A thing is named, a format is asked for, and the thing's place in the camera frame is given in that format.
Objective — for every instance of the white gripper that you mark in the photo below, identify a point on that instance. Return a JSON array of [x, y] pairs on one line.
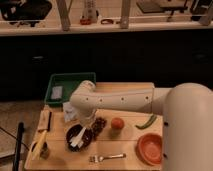
[[86, 117]]

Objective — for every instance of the white brush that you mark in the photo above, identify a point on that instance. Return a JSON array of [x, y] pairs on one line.
[[77, 139]]

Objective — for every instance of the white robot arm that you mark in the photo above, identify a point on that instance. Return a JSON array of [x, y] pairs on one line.
[[187, 111]]

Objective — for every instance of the orange bowl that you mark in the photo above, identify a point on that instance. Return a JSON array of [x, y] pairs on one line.
[[149, 149]]

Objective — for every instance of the dark grape bunch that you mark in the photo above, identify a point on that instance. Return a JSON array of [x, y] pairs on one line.
[[98, 126]]

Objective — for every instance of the white crumpled cloth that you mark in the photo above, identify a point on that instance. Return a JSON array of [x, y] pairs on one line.
[[70, 113]]

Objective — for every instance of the orange tomato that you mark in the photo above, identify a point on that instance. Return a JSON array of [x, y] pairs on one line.
[[117, 123]]

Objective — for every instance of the wooden cutting board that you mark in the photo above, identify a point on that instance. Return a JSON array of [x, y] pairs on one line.
[[109, 142]]

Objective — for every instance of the green plastic tray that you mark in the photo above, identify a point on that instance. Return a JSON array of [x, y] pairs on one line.
[[69, 82]]

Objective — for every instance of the white sponge in tray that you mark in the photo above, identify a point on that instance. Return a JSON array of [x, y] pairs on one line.
[[56, 92]]

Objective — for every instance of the silver fork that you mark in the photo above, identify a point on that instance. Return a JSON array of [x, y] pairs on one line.
[[98, 158]]

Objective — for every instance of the dark cup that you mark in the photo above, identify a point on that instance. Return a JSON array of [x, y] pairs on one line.
[[42, 153]]

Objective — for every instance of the black pole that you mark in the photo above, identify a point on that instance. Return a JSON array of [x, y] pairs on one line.
[[16, 160]]

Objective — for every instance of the green pepper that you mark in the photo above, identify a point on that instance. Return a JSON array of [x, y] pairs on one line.
[[148, 123]]

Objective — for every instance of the red white object on shelf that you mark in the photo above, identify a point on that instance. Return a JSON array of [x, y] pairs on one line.
[[90, 13]]

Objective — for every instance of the black office chair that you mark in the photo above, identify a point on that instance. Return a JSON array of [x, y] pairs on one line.
[[30, 12]]

